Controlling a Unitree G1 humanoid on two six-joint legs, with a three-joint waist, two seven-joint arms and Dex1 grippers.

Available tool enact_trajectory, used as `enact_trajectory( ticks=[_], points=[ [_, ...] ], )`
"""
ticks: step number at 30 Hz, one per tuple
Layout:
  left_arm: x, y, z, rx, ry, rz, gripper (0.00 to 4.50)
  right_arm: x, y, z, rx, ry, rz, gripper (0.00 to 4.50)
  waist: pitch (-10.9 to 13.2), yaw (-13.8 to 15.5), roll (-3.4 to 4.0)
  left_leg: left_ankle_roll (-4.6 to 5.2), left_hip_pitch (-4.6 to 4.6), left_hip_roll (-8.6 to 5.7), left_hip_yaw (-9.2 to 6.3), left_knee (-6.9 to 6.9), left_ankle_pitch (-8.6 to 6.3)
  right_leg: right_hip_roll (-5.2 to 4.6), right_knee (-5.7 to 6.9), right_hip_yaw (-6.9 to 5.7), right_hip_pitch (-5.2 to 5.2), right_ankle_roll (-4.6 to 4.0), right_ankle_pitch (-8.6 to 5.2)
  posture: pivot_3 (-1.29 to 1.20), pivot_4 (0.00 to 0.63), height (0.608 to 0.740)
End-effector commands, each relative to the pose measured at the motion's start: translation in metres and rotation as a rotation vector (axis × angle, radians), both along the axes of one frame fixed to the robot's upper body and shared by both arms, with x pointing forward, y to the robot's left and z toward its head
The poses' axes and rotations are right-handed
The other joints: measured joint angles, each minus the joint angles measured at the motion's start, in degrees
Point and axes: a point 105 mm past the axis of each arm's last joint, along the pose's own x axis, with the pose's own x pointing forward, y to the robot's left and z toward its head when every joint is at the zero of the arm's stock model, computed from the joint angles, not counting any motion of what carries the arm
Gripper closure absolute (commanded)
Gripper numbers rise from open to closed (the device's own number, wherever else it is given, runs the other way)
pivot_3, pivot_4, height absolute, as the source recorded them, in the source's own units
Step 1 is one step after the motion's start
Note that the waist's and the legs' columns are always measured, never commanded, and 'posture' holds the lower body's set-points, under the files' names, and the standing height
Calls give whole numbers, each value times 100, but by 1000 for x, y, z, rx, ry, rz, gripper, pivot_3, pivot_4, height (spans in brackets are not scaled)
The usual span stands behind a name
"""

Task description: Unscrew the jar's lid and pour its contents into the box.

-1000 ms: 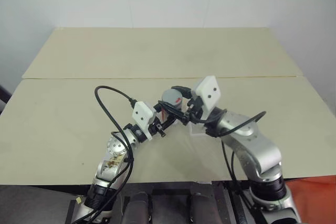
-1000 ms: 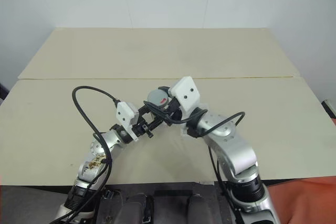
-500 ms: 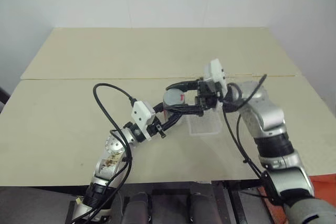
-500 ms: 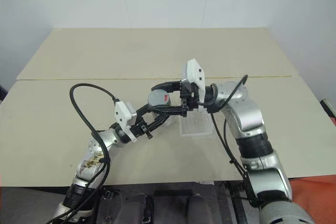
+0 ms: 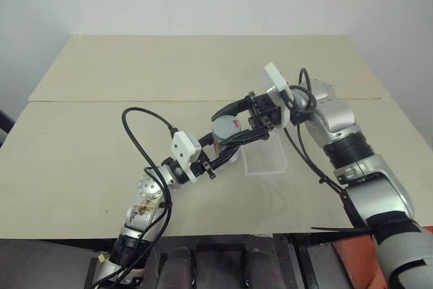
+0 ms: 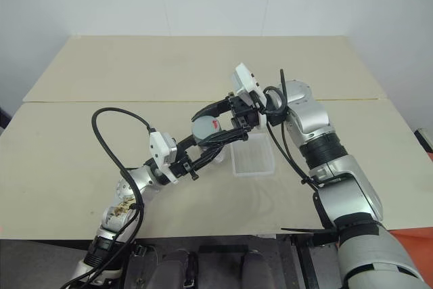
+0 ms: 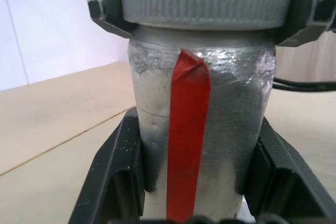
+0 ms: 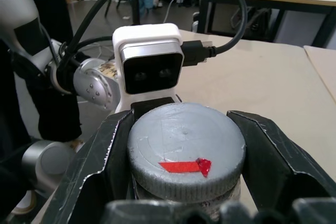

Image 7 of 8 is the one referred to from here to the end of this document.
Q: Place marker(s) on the grey jar with red tape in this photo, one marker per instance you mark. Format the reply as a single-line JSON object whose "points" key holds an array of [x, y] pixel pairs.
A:
{"points": [[231, 129]]}

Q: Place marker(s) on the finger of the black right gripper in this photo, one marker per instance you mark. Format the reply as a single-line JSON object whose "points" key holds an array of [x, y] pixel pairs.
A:
{"points": [[110, 3], [307, 9]]}

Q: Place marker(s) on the grey ribbed jar lid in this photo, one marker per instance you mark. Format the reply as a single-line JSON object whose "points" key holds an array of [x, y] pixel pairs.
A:
{"points": [[204, 1]]}

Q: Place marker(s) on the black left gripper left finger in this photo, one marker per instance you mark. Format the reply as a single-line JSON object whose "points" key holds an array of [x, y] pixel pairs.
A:
{"points": [[115, 171]]}

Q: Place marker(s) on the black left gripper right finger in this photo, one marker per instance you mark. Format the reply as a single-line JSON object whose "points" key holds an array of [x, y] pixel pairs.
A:
{"points": [[288, 182]]}

